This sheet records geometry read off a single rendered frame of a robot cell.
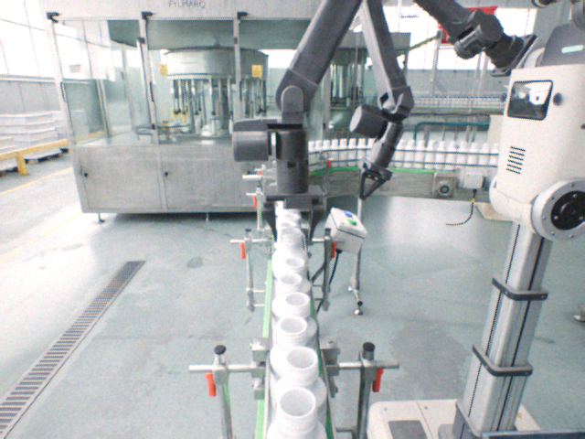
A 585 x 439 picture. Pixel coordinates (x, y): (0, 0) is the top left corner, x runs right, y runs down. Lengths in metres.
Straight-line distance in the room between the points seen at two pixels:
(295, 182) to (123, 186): 3.86
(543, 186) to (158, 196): 3.82
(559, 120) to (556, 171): 0.11
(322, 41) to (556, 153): 0.59
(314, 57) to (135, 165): 3.79
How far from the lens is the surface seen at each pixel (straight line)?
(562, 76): 0.96
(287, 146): 0.59
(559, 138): 0.96
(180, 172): 4.14
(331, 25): 0.61
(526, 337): 1.24
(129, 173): 4.33
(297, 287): 0.56
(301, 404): 0.40
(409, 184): 2.33
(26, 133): 9.41
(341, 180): 2.27
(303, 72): 0.59
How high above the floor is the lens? 1.44
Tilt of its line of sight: 20 degrees down
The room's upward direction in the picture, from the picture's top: straight up
